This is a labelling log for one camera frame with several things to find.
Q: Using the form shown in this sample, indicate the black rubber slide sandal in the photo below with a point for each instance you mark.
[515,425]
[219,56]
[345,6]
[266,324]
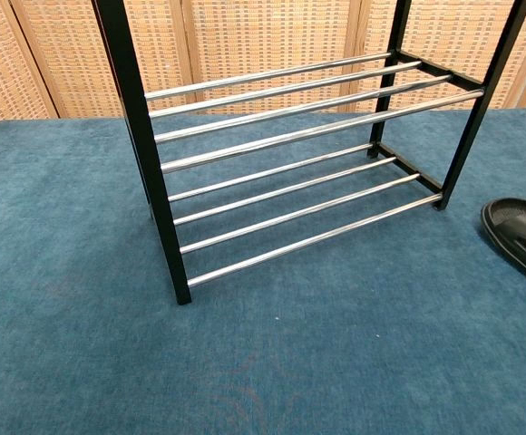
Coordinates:
[523,226]

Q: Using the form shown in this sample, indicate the black shoe rack chrome bars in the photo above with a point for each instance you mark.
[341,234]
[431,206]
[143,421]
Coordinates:
[131,90]

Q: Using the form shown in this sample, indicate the blue carpet table cover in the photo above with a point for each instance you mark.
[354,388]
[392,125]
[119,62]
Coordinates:
[290,353]

